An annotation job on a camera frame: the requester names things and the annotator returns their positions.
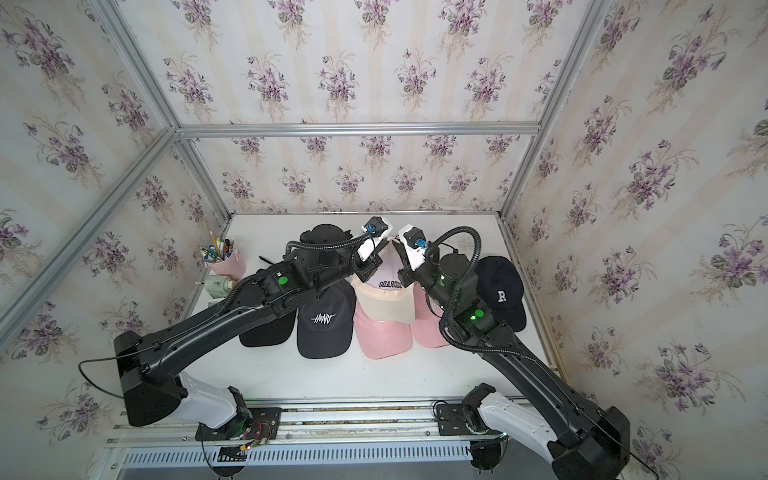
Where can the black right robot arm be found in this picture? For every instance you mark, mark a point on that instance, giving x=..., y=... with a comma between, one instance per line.
x=483, y=310

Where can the beige cap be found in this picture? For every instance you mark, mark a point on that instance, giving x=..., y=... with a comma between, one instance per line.
x=383, y=297

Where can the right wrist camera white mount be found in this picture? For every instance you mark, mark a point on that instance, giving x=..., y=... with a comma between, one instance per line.
x=415, y=244

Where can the dark grey baseball cap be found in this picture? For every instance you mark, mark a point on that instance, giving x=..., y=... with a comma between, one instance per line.
x=325, y=325

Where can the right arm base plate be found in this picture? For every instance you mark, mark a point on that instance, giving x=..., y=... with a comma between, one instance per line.
x=454, y=419

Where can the black cap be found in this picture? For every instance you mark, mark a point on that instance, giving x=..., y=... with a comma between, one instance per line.
x=500, y=286
x=272, y=334

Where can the pink cap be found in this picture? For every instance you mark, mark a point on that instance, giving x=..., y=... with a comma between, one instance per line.
x=425, y=327
x=381, y=339

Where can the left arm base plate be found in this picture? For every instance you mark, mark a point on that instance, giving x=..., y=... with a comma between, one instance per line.
x=259, y=426

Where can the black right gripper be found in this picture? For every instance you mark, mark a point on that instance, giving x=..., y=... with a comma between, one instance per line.
x=409, y=276

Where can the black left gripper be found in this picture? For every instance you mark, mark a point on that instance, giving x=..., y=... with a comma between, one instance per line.
x=370, y=265

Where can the pink pen cup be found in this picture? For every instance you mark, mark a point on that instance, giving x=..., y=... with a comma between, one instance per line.
x=222, y=258

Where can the green tape dispenser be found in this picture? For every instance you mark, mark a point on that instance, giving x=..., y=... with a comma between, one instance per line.
x=218, y=286

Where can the aluminium rail frame front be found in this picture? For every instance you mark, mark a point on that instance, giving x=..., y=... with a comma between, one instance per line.
x=310, y=434

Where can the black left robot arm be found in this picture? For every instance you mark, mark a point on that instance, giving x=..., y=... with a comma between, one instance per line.
x=152, y=367

